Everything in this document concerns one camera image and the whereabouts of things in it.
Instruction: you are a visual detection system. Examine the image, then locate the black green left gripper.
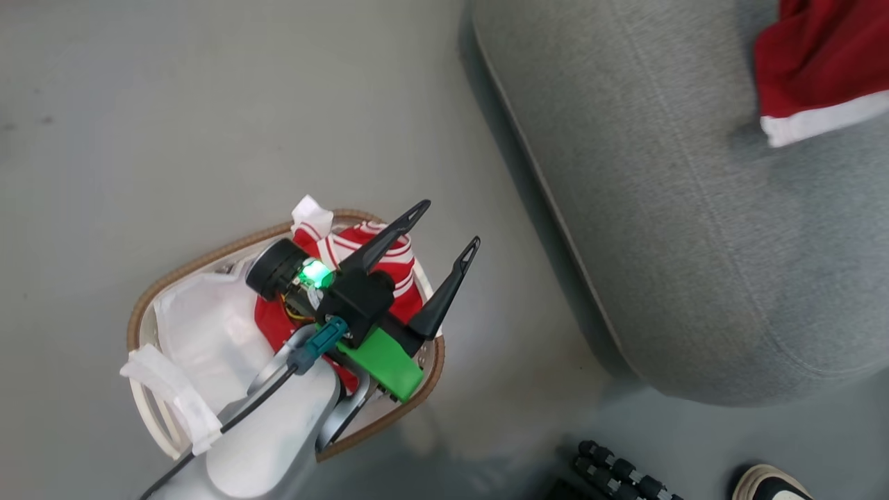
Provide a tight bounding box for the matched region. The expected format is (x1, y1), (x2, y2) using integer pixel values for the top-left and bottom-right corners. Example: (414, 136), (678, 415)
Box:
(316, 199), (481, 405)

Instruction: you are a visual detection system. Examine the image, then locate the red white striped garment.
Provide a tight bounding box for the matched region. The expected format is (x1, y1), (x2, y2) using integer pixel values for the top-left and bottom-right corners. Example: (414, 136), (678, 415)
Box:
(254, 222), (426, 394)

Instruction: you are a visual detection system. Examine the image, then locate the white basket with rattan rim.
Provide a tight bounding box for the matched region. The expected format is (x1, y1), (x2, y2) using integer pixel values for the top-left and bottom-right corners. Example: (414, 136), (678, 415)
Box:
(126, 208), (446, 463)

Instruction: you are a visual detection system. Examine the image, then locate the white fabric basket liner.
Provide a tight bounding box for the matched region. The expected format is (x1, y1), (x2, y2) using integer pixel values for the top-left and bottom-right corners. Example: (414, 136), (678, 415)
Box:
(119, 195), (335, 456)

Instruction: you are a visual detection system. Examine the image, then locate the grey fabric sofa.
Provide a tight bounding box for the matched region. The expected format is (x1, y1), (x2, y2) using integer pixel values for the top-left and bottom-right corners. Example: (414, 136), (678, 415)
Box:
(472, 0), (889, 408)

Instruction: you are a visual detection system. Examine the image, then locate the dark red garment white hem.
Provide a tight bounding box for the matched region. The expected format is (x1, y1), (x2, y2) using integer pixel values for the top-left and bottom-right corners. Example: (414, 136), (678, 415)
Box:
(754, 0), (889, 149)

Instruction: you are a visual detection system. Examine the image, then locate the teal cable connector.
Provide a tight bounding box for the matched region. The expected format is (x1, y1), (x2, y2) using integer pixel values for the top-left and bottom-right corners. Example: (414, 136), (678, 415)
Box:
(288, 316), (349, 376)

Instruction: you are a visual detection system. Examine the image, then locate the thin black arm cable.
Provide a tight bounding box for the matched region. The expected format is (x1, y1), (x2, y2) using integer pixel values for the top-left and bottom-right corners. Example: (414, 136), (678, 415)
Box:
(141, 365), (301, 500)

